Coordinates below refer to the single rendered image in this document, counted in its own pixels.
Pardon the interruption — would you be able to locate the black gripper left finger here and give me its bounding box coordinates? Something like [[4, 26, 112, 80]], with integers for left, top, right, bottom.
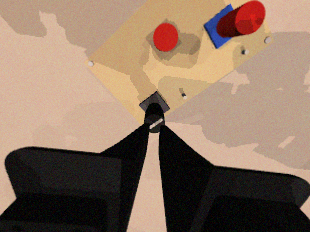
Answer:
[[5, 123, 150, 232]]

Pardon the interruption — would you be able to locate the pale yellow board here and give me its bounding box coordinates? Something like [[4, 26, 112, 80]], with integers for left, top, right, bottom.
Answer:
[[85, 0, 275, 133]]

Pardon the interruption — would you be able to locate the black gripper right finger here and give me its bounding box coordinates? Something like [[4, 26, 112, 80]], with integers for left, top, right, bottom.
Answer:
[[158, 125, 310, 232]]

